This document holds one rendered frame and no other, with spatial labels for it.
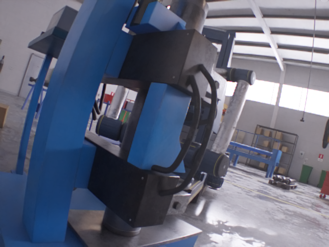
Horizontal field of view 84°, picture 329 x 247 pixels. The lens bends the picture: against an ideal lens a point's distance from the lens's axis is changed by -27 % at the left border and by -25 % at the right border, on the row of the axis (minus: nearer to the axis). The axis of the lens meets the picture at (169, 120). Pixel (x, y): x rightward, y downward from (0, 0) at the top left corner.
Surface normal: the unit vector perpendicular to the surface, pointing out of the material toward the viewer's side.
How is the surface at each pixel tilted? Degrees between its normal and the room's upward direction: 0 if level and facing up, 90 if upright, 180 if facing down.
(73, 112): 90
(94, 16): 90
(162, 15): 90
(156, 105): 90
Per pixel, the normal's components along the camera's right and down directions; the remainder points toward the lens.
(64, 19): 0.71, 0.20
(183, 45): -0.64, -0.22
